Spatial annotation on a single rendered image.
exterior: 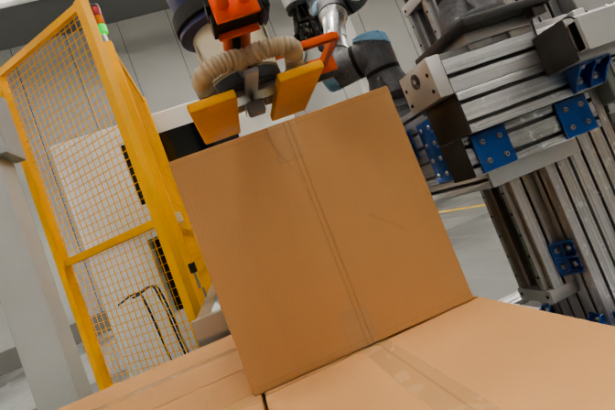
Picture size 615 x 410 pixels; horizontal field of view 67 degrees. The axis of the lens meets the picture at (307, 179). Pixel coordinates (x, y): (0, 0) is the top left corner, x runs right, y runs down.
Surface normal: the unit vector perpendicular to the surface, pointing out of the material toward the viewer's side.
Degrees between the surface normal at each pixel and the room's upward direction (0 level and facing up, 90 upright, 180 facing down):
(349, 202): 90
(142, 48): 90
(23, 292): 90
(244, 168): 90
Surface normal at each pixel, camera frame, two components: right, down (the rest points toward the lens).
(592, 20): 0.21, -0.14
